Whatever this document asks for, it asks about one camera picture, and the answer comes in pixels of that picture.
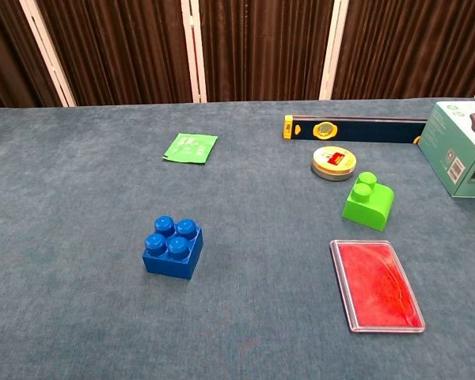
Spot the green two-stud building block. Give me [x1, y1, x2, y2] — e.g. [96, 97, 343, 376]
[341, 171, 396, 233]

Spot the green foil sachet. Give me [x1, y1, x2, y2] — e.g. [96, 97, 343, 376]
[161, 132, 219, 165]

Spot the blue four-stud building block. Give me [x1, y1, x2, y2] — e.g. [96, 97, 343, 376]
[142, 215, 204, 281]

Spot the round yellow-lid tin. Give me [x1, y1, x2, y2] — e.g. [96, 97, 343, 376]
[311, 145, 358, 182]

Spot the dark blue spirit level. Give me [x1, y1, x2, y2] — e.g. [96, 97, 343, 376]
[282, 114, 428, 145]

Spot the dark brown curtain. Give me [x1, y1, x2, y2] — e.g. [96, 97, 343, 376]
[0, 0, 475, 113]

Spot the red pad in clear case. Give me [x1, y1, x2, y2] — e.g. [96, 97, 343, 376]
[329, 239, 427, 334]

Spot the teal product box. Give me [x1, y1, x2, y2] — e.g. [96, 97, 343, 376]
[417, 101, 475, 200]

